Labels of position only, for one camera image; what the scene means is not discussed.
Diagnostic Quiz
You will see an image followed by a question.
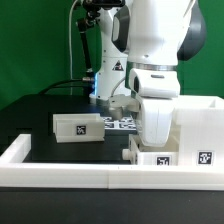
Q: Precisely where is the white L-shaped fence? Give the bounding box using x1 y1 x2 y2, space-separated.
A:
0 134 224 191

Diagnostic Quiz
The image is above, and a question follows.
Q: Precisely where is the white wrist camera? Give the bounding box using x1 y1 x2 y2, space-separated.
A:
129 68 180 98

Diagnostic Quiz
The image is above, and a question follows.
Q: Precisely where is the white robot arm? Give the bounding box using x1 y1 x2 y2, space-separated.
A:
81 0 206 147

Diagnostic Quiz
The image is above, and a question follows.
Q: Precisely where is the white drawer box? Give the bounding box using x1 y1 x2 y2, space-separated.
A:
53 113 105 143
122 134 179 166

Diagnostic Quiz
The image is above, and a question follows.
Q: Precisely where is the white drawer cabinet frame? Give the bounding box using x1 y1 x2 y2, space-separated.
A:
173 96 224 167

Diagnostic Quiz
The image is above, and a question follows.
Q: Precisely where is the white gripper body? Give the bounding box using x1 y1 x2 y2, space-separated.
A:
137 98 175 147

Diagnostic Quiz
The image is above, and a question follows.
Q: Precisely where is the marker sheet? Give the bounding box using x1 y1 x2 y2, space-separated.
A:
103 117 136 130

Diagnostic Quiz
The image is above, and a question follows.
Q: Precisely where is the white front drawer box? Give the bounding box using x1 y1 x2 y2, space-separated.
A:
122 134 179 166

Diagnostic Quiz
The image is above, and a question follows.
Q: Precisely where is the black cable bundle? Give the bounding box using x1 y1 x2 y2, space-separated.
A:
39 77 95 96

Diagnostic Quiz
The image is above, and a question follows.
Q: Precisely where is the white cable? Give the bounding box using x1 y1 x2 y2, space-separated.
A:
68 0 83 96

